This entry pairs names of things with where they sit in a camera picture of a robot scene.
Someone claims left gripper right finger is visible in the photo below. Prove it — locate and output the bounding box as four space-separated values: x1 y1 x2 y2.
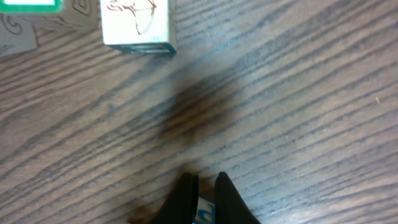
215 172 260 224

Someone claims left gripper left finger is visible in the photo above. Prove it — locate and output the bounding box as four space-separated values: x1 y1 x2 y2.
149 173 199 224

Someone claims umbrella block blue side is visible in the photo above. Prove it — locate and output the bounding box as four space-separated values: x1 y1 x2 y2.
100 0 177 54

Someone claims block yellow C side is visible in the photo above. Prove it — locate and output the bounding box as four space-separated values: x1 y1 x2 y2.
193 186 215 224

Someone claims green top 4 block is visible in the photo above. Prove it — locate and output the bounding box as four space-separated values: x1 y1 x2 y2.
1 0 98 30

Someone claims green top L block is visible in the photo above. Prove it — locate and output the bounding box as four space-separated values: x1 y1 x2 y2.
1 14 39 57

